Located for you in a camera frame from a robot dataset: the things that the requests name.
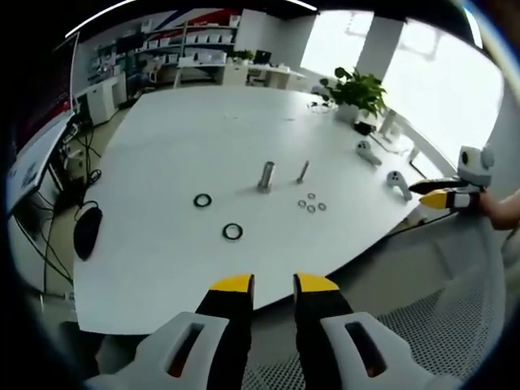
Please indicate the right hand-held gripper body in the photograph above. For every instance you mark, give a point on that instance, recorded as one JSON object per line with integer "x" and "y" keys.
{"x": 473, "y": 168}

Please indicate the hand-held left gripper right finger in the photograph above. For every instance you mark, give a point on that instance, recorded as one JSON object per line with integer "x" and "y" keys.
{"x": 325, "y": 333}

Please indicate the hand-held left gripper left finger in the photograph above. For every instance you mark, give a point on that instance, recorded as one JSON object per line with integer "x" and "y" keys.
{"x": 219, "y": 333}

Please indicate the large black washer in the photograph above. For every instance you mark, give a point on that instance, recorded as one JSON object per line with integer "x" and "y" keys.
{"x": 195, "y": 200}
{"x": 224, "y": 232}

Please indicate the small silver washer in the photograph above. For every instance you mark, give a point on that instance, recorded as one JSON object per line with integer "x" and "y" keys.
{"x": 319, "y": 206}
{"x": 308, "y": 209}
{"x": 308, "y": 196}
{"x": 298, "y": 203}

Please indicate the thin metal threaded stud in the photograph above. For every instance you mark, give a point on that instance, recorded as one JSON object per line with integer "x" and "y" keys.
{"x": 303, "y": 171}

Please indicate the thick metal threaded stud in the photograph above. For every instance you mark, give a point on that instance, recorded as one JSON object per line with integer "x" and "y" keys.
{"x": 267, "y": 174}

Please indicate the white handheld controller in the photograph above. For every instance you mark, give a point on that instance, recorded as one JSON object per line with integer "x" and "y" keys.
{"x": 397, "y": 182}
{"x": 367, "y": 151}

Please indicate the small black device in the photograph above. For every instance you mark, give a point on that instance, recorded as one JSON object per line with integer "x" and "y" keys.
{"x": 362, "y": 128}

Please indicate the white mesh chair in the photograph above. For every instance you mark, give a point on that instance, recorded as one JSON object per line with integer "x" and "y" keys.
{"x": 426, "y": 325}

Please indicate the white plant pot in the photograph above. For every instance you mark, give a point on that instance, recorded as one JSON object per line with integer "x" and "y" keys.
{"x": 346, "y": 112}

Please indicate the green potted plant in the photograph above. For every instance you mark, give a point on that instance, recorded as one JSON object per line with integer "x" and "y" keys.
{"x": 359, "y": 89}

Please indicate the black computer mouse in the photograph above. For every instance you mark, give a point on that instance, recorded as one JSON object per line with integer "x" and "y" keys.
{"x": 87, "y": 231}

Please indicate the white office desk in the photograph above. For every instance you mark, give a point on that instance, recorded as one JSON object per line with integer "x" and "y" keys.
{"x": 268, "y": 75}

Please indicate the black computer monitor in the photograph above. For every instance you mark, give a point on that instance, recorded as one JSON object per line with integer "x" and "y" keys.
{"x": 263, "y": 56}

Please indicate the small green plant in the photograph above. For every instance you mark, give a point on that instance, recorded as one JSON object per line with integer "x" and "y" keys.
{"x": 243, "y": 55}

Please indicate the white printed panel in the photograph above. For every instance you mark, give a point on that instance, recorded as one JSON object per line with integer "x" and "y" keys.
{"x": 36, "y": 162}

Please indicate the white cabinet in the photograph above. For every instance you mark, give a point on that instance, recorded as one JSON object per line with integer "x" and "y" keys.
{"x": 99, "y": 99}

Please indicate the shelf with white boxes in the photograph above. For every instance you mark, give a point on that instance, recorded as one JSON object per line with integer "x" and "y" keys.
{"x": 191, "y": 40}

